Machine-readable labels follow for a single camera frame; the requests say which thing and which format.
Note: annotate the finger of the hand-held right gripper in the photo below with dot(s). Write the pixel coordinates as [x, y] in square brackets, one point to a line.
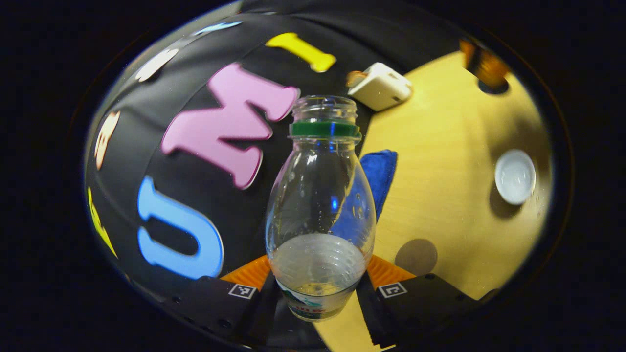
[494, 68]
[468, 51]

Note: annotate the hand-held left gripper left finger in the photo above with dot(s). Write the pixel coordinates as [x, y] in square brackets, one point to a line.
[261, 313]

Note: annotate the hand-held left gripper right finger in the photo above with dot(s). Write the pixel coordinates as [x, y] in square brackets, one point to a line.
[374, 313]

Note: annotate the round brown coaster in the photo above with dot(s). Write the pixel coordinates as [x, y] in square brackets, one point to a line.
[415, 256]

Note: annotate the clear plastic water bottle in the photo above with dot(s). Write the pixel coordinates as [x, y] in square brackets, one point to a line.
[318, 264]

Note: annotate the white teacup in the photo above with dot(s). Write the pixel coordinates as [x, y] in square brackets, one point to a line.
[515, 176]

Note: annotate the white toaster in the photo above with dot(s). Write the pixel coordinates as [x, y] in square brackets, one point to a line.
[381, 88]

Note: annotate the toast slice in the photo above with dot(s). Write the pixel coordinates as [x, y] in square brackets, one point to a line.
[354, 78]

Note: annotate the blue folded towel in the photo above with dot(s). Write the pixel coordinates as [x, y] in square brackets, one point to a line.
[384, 176]

